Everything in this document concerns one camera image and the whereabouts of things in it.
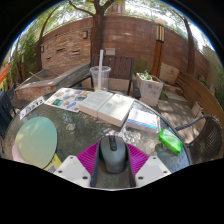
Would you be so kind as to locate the slender leaning tree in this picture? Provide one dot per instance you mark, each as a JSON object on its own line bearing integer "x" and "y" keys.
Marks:
{"x": 190, "y": 46}

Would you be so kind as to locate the white drinking straw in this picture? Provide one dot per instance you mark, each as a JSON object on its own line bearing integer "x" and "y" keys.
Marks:
{"x": 100, "y": 66}

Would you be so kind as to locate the dark wicker chair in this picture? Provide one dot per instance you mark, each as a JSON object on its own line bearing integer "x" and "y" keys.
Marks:
{"x": 208, "y": 140}

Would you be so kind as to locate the small white planter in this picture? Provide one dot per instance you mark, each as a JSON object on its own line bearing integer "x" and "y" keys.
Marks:
{"x": 196, "y": 109}

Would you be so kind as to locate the open white book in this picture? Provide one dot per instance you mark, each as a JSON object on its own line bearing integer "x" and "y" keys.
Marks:
{"x": 108, "y": 106}

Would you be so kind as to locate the beige stone block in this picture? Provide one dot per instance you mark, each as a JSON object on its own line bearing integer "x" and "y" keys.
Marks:
{"x": 169, "y": 73}

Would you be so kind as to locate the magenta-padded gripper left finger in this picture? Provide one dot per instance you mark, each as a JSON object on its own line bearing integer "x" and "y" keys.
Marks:
{"x": 75, "y": 168}

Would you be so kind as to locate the black metal chair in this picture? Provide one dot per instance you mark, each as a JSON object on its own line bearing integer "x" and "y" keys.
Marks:
{"x": 6, "y": 110}

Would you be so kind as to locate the black wall lamp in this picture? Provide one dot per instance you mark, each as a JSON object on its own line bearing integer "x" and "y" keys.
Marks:
{"x": 85, "y": 34}
{"x": 42, "y": 49}

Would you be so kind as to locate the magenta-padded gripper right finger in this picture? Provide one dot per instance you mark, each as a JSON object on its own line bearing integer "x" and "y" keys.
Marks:
{"x": 151, "y": 168}

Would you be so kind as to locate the green packet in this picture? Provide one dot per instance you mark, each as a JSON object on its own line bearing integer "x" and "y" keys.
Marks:
{"x": 170, "y": 140}

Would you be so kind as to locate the white planter with plant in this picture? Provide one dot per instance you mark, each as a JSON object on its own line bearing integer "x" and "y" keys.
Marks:
{"x": 150, "y": 90}

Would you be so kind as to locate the blue and white book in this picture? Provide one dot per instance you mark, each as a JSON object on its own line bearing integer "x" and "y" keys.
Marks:
{"x": 143, "y": 120}

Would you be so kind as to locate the white license plate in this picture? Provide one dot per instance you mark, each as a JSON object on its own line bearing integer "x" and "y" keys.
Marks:
{"x": 31, "y": 107}

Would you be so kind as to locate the large tree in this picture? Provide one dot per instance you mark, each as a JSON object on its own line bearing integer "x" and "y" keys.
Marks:
{"x": 97, "y": 33}

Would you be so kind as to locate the grey computer mouse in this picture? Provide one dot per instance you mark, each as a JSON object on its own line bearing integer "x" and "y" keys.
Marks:
{"x": 113, "y": 155}

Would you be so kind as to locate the stone fire pit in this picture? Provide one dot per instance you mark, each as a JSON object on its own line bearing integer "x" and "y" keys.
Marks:
{"x": 43, "y": 83}

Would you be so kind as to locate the curved wooden bench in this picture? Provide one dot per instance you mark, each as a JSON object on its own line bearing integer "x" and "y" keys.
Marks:
{"x": 203, "y": 96}

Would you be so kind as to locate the dark wooden chair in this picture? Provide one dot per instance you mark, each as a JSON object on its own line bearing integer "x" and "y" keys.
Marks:
{"x": 120, "y": 66}

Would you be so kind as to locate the wooden lamp post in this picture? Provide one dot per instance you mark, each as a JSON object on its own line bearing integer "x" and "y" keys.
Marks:
{"x": 158, "y": 53}

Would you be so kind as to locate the colourful picture sheet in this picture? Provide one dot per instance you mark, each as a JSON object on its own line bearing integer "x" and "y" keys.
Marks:
{"x": 66, "y": 99}

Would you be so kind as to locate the pink round pad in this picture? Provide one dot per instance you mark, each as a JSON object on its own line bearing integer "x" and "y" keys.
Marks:
{"x": 16, "y": 155}

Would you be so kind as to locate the yellow card with code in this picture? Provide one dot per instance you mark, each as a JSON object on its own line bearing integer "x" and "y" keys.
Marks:
{"x": 54, "y": 164}

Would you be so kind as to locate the clear plastic cup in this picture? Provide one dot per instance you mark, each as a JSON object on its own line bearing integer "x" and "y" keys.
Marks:
{"x": 105, "y": 78}

